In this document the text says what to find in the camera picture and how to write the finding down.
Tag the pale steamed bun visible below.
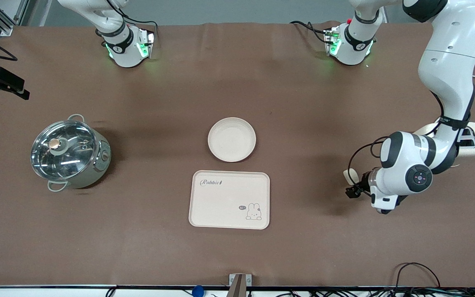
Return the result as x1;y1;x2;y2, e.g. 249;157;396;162
343;168;360;187

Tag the cream round plate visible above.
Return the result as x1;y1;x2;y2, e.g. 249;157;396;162
207;117;257;163

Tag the glass pot lid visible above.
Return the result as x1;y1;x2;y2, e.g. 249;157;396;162
31;120;98;182

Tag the grey electric cooking pot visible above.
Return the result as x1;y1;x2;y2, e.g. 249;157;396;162
31;114;112;193

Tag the cream rabbit print tray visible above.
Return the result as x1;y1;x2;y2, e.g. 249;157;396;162
188;170;270;230

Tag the brown table mat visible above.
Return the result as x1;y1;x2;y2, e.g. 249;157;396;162
0;21;475;288

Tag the black looped cable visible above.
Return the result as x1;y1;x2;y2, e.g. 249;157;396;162
394;262;441;290

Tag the black right base cable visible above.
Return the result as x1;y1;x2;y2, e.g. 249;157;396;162
103;0;158;34

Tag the black base cable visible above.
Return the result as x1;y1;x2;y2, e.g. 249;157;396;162
290;20;329;43
103;0;158;34

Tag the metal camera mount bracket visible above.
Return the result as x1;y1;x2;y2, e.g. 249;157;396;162
228;273;252;297

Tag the black left base cable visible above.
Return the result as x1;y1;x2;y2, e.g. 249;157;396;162
290;20;329;43

